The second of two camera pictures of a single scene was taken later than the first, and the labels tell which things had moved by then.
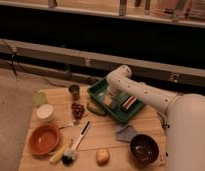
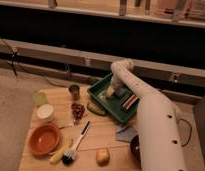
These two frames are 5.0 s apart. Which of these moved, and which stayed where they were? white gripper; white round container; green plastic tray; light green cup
Moved: white gripper
Stayed: white round container; light green cup; green plastic tray
